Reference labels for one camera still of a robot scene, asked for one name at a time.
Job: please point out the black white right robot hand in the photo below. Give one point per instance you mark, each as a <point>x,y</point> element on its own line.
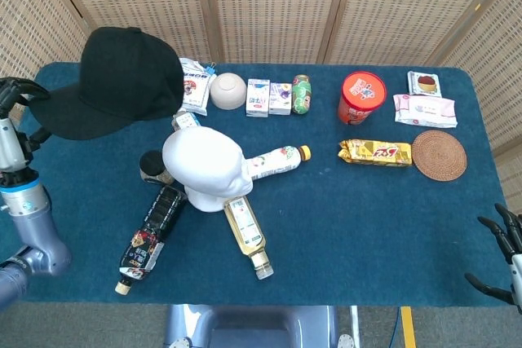
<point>517,274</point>

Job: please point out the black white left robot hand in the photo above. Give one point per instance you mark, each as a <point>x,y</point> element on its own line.
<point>10,148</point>

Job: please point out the black baseball cap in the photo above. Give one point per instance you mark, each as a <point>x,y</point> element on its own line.
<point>122,79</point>

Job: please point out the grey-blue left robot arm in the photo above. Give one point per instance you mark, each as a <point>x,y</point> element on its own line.
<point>28,225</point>

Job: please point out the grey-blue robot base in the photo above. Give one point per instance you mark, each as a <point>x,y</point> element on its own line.
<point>253,327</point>

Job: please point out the white foam mannequin head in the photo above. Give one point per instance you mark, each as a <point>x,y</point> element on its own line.
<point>208,164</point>

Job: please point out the yellow floor tape strip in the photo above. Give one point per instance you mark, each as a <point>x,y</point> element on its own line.
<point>408,327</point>

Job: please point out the round woven rattan coaster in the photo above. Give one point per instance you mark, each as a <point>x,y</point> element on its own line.
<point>439,155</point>

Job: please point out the jar with black lid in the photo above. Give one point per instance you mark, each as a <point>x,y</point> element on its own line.
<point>151,162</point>

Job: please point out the blue carpet table cover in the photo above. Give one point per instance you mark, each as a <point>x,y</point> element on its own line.
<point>367,234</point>

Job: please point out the dark drink bottle black label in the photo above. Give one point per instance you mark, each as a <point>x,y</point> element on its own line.
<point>151,234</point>

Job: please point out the white table leg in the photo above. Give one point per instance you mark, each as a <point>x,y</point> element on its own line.
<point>355,325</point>

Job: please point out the small bottle blue label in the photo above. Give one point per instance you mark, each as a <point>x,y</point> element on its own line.
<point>187,121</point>

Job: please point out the yellow biscuit packet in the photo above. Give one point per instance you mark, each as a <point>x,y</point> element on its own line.
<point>375,153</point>

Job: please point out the pink white wipes pack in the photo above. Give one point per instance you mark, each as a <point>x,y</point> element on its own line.
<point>424,111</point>

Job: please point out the white blue powder bag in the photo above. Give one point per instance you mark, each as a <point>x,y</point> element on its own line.
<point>197,91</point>

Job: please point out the pudding picture packet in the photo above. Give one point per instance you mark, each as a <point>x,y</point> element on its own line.
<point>425,84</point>

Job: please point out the blue binder clip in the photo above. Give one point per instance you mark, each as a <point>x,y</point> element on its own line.
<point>211,67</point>

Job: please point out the beige upturned bowl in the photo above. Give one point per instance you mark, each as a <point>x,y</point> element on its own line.
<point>228,91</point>

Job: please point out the orange lidded snack tub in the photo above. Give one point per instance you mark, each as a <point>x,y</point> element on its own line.
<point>363,93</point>

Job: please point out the yellow tea bottle clear cap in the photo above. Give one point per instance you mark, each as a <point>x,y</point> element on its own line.
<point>244,230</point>

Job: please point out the white blue milk carton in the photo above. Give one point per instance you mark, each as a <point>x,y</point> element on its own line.
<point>257,97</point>

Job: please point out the white bottle yellow cap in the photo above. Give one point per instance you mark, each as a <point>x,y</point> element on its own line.
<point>277,160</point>

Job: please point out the white purple milk carton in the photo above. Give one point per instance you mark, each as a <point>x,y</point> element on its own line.
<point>280,98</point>

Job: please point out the green printed drink can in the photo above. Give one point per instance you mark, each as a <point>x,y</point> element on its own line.
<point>301,94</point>

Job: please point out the woven bamboo folding screen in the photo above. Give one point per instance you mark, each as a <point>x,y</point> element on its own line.
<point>269,5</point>

